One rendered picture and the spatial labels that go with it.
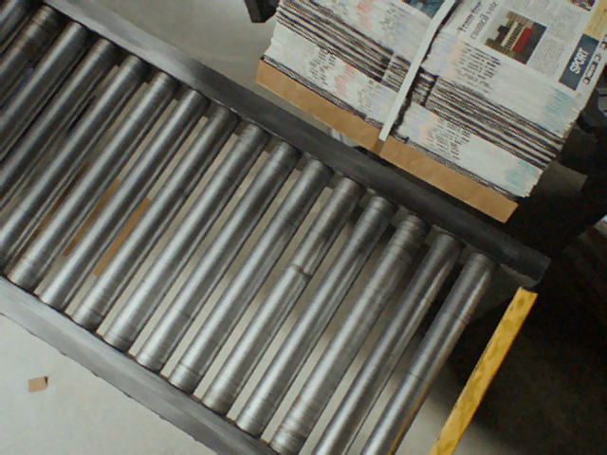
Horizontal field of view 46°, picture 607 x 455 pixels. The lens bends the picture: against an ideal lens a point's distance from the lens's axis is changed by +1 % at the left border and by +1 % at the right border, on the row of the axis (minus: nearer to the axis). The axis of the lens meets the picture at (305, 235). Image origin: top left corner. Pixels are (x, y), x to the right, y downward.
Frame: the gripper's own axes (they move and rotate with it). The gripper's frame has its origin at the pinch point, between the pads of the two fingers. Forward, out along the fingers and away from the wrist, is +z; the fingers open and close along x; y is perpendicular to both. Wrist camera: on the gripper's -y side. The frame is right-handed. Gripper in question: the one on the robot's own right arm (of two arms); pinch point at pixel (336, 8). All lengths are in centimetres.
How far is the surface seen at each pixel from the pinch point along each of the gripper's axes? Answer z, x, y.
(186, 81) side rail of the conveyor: -20.8, -8.2, -23.2
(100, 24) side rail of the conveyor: -40.6, -7.1, -22.9
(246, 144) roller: -5.0, -12.4, -24.9
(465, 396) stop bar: 48, -30, -30
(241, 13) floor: -54, 72, -77
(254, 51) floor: -44, 64, -81
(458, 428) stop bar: 49, -34, -31
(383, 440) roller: 40, -40, -36
